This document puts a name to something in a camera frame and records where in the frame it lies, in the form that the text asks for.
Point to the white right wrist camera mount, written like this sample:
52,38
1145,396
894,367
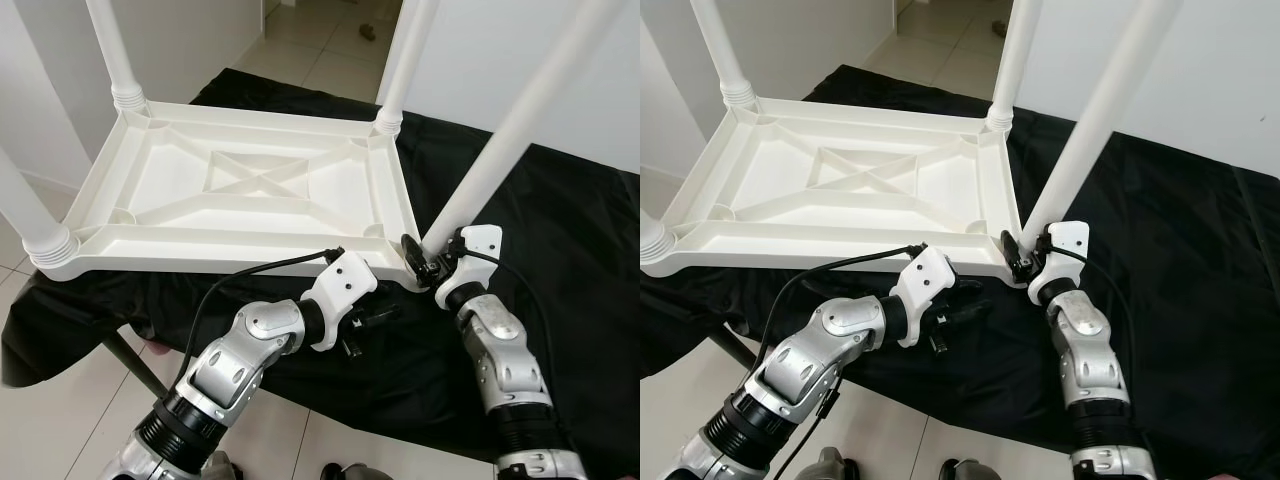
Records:
480,245
1070,240

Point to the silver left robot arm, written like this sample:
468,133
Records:
235,360
820,355

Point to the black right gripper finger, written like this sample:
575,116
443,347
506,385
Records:
1012,255
412,260

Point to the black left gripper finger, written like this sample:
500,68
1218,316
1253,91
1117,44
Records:
972,312
387,294
388,317
966,287

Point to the grey robot foot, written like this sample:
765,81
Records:
832,466
220,467
972,471
358,472

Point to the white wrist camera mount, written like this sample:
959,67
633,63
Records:
340,290
480,245
1070,240
925,285

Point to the black metal table leg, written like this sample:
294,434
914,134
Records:
130,362
738,352

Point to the grey left robot foot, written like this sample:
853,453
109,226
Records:
832,466
220,467

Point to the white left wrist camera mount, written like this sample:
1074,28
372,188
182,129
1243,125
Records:
925,285
340,290

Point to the small dark floor object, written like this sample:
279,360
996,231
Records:
366,31

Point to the grey right robot foot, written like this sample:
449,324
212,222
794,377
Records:
972,471
358,472

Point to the white plastic children table top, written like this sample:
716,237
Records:
170,180
780,175

